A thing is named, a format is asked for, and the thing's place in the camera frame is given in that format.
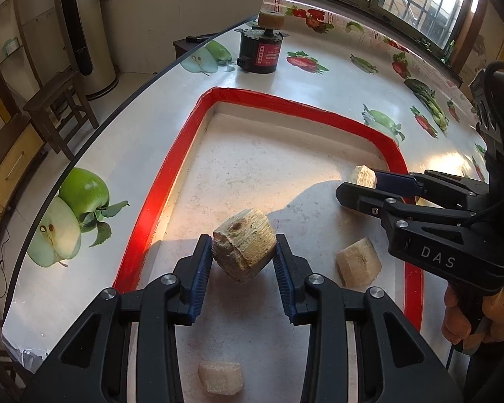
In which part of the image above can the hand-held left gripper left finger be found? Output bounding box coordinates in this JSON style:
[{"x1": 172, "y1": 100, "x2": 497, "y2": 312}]
[{"x1": 23, "y1": 234, "x2": 214, "y2": 403}]

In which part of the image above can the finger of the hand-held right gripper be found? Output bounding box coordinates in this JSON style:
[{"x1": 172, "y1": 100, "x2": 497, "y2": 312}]
[
  {"x1": 375, "y1": 169, "x2": 490, "y2": 211},
  {"x1": 336, "y1": 182, "x2": 475, "y2": 236}
]

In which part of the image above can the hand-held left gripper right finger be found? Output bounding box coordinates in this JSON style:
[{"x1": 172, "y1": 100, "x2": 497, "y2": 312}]
[{"x1": 272, "y1": 234, "x2": 463, "y2": 403}]

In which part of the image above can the red-rimmed white tray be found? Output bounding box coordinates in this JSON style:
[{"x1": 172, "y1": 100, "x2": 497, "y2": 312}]
[{"x1": 113, "y1": 87, "x2": 425, "y2": 403}]

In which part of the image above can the fruit-print tablecloth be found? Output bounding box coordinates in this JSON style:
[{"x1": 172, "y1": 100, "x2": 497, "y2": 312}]
[{"x1": 2, "y1": 0, "x2": 494, "y2": 403}]

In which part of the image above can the black motor with tan roller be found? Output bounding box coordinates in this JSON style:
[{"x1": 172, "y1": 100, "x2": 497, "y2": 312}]
[{"x1": 234, "y1": 1, "x2": 290, "y2": 75}]

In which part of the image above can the yellow wooden cabinet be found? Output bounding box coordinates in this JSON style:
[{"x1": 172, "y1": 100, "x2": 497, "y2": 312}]
[{"x1": 0, "y1": 122, "x2": 47, "y2": 219}]

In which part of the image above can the small dark side table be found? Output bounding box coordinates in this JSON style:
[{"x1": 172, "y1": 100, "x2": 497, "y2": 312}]
[{"x1": 173, "y1": 34, "x2": 240, "y2": 68}]

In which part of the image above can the brown wooden stool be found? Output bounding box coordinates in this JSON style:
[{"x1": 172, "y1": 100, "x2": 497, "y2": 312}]
[{"x1": 23, "y1": 69, "x2": 99, "y2": 160}]

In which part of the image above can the white standing air conditioner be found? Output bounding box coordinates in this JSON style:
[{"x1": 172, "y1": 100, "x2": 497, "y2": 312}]
[{"x1": 52, "y1": 0, "x2": 117, "y2": 100}]

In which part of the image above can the pale shelf unit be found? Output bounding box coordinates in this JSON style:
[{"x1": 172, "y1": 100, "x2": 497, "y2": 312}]
[{"x1": 0, "y1": 0, "x2": 74, "y2": 122}]

